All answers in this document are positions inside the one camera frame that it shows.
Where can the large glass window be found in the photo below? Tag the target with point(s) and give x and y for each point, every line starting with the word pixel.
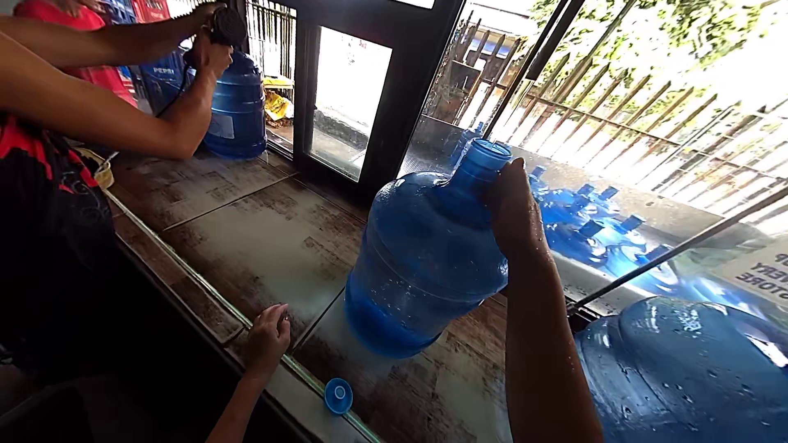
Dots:
pixel 480 98

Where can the slatted fence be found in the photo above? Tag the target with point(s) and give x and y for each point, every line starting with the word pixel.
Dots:
pixel 628 117

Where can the person's left hand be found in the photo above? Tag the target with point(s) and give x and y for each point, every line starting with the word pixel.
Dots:
pixel 265 346

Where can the person's right fingers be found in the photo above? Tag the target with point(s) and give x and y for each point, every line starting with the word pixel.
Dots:
pixel 517 175

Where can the large wet blue water jug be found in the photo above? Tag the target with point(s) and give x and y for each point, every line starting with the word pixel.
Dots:
pixel 683 375

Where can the yellow plastic bag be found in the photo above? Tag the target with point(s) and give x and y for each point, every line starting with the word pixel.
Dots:
pixel 278 106

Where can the translucent blue water jug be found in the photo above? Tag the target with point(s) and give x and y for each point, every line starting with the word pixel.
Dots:
pixel 431 252

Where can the red plastic crate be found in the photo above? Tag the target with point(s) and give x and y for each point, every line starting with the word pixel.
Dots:
pixel 152 9

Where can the pile of blue water jugs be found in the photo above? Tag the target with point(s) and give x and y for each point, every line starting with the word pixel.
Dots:
pixel 591 231

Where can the blue plastic crates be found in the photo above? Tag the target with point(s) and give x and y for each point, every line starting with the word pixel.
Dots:
pixel 161 77

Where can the round blue jug cap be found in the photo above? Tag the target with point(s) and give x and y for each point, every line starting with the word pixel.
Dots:
pixel 338 397

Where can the blue jug with white label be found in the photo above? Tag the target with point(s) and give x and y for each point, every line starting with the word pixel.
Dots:
pixel 240 104

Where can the person's left forearm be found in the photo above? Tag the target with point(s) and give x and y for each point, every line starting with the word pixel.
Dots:
pixel 237 407

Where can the leafy green tree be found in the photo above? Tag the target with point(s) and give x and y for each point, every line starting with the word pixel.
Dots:
pixel 671 37

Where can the person's right forearm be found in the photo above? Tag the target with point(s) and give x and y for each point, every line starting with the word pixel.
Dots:
pixel 549 350

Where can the person's left fingers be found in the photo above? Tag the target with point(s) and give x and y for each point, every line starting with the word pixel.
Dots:
pixel 271 314

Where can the black framed glass door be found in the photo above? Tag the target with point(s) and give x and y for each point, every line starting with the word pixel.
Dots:
pixel 306 92

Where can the black heat gun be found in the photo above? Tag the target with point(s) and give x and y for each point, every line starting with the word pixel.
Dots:
pixel 228 26

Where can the person's left thumb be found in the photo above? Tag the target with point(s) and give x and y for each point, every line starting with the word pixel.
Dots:
pixel 284 330

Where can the white sign with dark letters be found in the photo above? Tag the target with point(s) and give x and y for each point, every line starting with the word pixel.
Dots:
pixel 760 271

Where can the person's right hand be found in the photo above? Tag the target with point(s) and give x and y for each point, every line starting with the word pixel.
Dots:
pixel 518 215

